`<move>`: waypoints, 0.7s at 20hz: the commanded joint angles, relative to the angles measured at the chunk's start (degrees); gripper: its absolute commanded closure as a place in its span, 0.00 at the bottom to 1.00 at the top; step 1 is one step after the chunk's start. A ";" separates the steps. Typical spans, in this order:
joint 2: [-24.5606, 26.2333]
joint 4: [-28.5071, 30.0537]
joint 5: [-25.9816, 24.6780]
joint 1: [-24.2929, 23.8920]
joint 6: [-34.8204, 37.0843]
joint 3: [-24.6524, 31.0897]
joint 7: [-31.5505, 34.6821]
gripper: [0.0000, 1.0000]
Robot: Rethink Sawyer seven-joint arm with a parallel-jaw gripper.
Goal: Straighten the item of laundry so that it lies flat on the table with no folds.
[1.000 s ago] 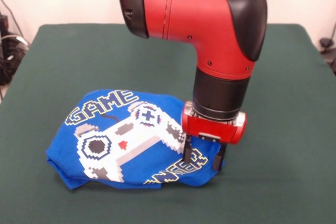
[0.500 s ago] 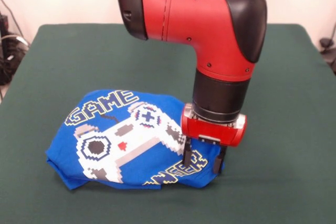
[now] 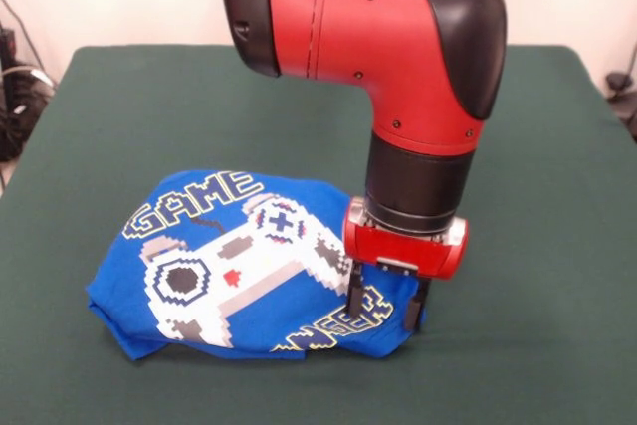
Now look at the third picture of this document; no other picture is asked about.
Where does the black cable bundle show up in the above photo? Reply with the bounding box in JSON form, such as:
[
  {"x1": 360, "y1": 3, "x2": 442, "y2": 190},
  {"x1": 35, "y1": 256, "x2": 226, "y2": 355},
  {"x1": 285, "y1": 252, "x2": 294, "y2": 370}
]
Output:
[{"x1": 0, "y1": 0, "x2": 57, "y2": 163}]

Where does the blue printed shirt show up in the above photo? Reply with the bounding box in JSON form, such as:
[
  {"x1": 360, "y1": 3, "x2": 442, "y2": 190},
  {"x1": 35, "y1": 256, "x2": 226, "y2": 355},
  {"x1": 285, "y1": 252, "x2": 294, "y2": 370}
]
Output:
[{"x1": 85, "y1": 168, "x2": 428, "y2": 362}]

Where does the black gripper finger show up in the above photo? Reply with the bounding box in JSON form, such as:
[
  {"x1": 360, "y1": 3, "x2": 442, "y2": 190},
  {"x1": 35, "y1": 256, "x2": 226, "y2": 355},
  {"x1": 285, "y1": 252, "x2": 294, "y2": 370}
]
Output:
[
  {"x1": 346, "y1": 259, "x2": 365, "y2": 319},
  {"x1": 403, "y1": 275, "x2": 433, "y2": 332}
]

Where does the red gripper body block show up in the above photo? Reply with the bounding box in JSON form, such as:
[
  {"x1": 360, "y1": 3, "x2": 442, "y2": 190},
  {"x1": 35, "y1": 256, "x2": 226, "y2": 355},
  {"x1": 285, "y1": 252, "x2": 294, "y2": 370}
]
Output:
[{"x1": 340, "y1": 195, "x2": 470, "y2": 282}]

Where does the dark green tablecloth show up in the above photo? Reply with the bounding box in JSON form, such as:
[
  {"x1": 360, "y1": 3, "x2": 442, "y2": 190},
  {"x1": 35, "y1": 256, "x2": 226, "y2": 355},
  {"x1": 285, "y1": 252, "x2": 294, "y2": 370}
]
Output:
[{"x1": 0, "y1": 44, "x2": 637, "y2": 425}]

